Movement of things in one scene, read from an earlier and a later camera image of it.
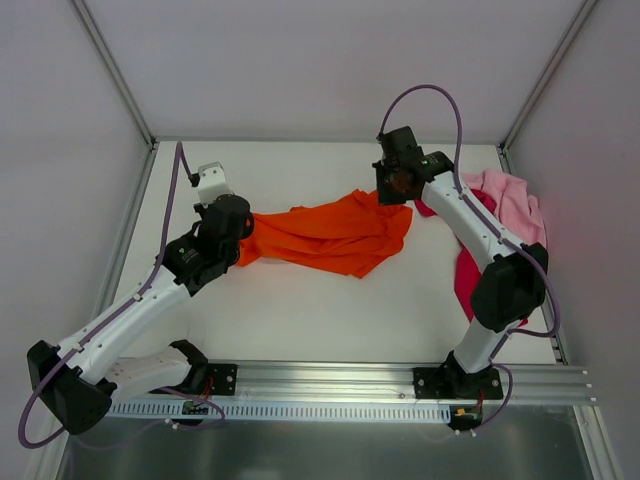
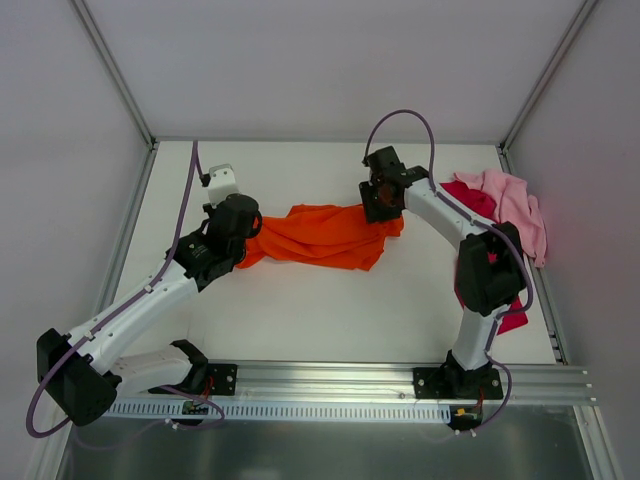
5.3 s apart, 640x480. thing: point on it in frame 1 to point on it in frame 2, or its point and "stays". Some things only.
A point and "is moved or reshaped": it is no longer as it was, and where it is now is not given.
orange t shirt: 352,234 is moved or reshaped
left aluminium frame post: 123,84 stays
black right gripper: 392,185 to 377,201
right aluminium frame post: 576,22 stays
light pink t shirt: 519,211 stays
